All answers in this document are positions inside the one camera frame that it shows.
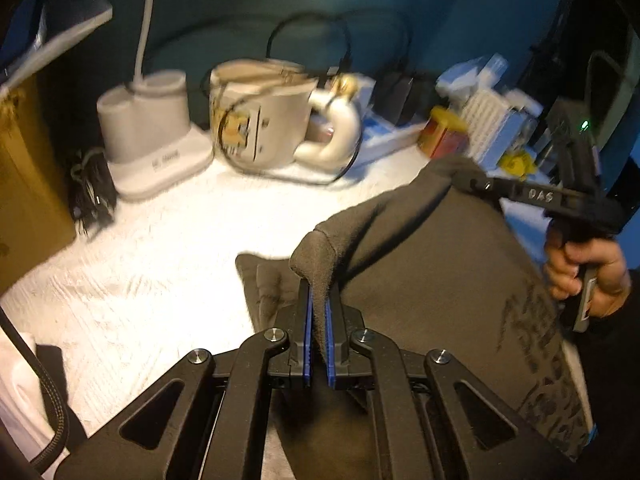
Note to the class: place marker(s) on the white cartoon mug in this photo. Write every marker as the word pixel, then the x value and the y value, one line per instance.
pixel 260 115

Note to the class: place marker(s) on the person's right forearm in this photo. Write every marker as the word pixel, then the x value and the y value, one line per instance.
pixel 615 385

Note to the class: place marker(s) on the person's right hand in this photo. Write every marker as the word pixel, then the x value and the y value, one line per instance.
pixel 612 265

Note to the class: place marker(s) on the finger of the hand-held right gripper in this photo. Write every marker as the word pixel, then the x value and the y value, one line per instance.
pixel 520 191

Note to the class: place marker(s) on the red can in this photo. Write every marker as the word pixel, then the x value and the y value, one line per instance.
pixel 445 132

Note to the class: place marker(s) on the white plastic basket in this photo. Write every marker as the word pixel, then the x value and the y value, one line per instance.
pixel 485 120

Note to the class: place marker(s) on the grey framed panel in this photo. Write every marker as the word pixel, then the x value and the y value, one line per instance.
pixel 45 25

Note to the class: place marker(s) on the brown cardboard box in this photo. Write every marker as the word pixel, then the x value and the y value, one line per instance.
pixel 27 170

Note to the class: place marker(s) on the blue white flat box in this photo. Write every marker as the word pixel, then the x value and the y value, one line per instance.
pixel 387 132

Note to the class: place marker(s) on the black power adapter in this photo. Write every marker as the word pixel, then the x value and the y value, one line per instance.
pixel 395 97

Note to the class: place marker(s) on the white textured towel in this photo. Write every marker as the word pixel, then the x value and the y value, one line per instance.
pixel 175 260

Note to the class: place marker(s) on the clear jar with white lid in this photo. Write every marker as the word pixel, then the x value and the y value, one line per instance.
pixel 525 125

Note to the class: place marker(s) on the white cloth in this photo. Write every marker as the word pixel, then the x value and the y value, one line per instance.
pixel 20 395

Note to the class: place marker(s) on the white lamp base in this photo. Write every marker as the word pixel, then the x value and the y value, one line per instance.
pixel 150 135

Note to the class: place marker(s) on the dark grey t-shirt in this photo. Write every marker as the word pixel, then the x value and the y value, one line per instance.
pixel 450 285

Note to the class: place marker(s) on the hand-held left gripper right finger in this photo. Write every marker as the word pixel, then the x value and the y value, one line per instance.
pixel 330 340

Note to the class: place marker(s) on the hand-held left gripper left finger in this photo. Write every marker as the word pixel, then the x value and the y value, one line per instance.
pixel 306 330

